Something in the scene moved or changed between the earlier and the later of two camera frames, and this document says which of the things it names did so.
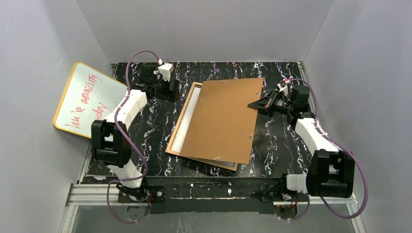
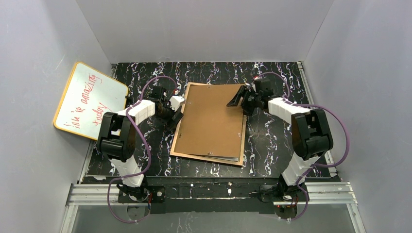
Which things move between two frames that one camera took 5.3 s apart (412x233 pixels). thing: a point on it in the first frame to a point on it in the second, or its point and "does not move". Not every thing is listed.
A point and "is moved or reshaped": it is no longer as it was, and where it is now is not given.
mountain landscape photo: [181, 134] to [227, 158]
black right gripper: [271, 105] to [246, 99]
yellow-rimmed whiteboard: [88, 95] does not move
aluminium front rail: [85, 193] does not move
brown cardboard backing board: [222, 126] is moved or reshaped
